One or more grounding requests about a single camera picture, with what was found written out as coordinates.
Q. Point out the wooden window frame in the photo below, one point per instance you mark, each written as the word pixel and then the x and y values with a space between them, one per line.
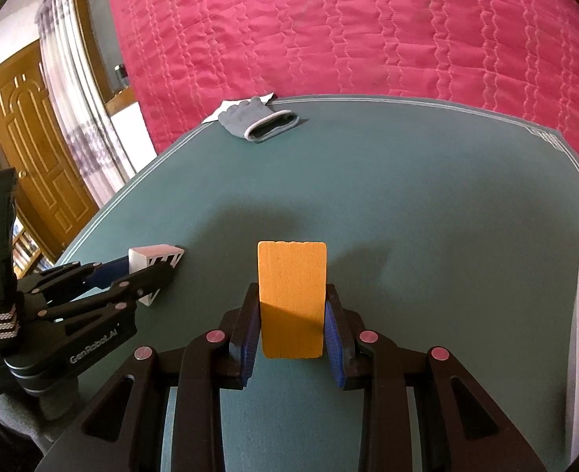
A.
pixel 120 97

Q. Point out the red quilted blanket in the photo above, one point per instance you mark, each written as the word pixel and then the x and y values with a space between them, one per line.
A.
pixel 368 24

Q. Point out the brown wooden door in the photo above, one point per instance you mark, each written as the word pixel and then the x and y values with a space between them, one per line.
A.
pixel 29 157

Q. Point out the white paper sheet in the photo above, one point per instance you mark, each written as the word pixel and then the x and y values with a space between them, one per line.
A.
pixel 228 106

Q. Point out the grey cloth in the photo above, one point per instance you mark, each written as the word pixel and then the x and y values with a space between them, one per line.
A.
pixel 19 427

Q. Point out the green table mat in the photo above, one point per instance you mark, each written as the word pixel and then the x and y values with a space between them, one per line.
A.
pixel 392 196

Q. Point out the sheer patterned curtain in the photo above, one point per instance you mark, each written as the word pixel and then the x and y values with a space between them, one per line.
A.
pixel 83 123

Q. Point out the grey work glove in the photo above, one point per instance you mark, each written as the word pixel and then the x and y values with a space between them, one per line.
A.
pixel 243 118

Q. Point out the white striped wedge block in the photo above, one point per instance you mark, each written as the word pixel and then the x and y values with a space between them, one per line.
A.
pixel 147 253

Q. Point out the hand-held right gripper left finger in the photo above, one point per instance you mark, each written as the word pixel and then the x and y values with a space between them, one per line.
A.
pixel 247 349

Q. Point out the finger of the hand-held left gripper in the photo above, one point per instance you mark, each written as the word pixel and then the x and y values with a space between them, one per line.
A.
pixel 142 280
pixel 107 270

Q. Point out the bookshelf with books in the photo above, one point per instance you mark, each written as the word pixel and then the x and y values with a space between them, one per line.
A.
pixel 24 250

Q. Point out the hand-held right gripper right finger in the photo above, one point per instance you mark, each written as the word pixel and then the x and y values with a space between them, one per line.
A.
pixel 333 349

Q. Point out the large orange striped wedge block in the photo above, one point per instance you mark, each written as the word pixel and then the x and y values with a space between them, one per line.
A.
pixel 292 295

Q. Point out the dark bottle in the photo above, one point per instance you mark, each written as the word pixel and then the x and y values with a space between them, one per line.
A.
pixel 120 76

